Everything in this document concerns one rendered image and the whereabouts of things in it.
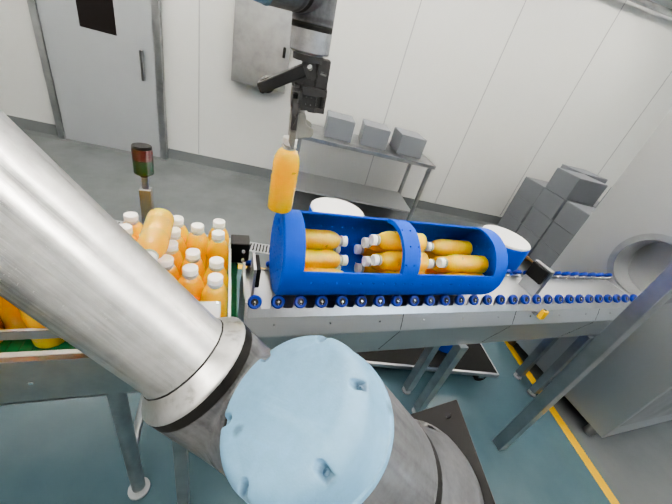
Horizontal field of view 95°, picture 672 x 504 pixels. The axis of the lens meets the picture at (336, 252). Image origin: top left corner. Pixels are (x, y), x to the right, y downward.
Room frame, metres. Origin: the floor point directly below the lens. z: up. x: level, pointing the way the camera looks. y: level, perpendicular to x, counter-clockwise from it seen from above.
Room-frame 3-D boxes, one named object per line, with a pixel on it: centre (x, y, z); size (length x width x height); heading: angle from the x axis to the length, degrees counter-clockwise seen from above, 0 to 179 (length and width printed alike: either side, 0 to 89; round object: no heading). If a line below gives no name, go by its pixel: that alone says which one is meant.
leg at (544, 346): (1.71, -1.58, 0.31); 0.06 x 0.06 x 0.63; 24
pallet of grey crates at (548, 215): (3.96, -2.70, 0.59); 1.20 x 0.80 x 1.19; 13
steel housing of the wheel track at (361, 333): (1.25, -0.71, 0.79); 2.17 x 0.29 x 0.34; 114
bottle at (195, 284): (0.63, 0.36, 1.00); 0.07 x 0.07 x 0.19
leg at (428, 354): (1.31, -0.68, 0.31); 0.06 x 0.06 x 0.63; 24
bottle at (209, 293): (0.62, 0.29, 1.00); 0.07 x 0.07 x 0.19
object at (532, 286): (1.36, -0.97, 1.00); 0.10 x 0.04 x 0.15; 24
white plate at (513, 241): (1.72, -0.93, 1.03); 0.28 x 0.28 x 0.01
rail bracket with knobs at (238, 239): (0.98, 0.37, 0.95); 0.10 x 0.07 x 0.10; 24
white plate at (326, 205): (1.43, 0.05, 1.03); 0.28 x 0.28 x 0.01
